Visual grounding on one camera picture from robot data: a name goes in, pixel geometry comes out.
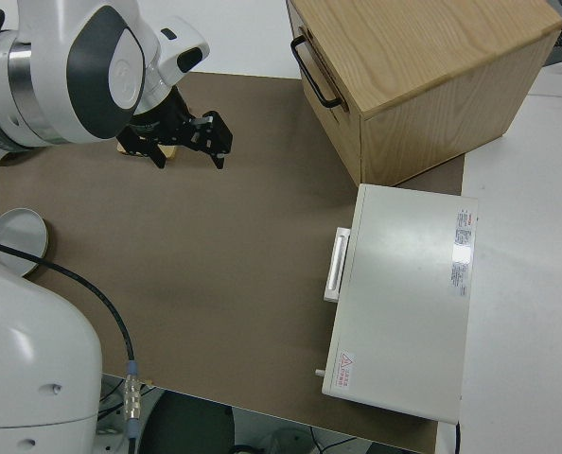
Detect white toaster oven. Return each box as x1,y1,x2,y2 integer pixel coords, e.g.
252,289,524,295
312,183,480,424

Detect wooden drawer cabinet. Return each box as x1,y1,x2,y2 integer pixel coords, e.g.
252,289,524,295
286,0,562,188

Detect wooden mug tree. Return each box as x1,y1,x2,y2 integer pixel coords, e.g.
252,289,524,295
116,143,177,161

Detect gray plate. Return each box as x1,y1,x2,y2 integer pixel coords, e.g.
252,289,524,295
0,207,51,279

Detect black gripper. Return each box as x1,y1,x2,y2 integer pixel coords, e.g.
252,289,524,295
116,92,234,172

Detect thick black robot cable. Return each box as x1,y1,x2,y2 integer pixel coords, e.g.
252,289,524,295
0,236,144,454

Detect black round stool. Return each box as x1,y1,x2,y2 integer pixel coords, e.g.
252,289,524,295
141,391,237,454

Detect black drawer handle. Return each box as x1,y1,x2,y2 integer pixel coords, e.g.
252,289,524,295
290,36,343,110

